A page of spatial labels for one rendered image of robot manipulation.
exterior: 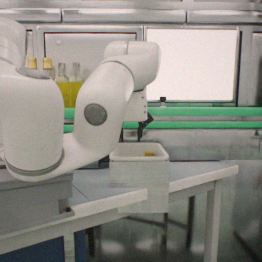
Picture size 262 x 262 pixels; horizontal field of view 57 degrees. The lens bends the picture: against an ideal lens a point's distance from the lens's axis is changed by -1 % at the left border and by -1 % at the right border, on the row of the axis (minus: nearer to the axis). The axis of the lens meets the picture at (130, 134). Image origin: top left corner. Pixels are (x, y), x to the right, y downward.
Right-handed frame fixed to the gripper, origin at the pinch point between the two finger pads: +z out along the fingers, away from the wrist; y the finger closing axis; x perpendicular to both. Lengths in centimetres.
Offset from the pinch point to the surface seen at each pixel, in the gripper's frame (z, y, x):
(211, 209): 33.8, -32.7, -2.6
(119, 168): 4.7, 3.7, 12.8
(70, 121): -1.1, 20.8, -10.0
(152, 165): 3.7, -5.6, 12.7
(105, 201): 9.3, 7.5, 21.2
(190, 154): 14.4, -24.8, -12.4
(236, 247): 74, -58, -18
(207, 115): -0.2, -31.6, -18.1
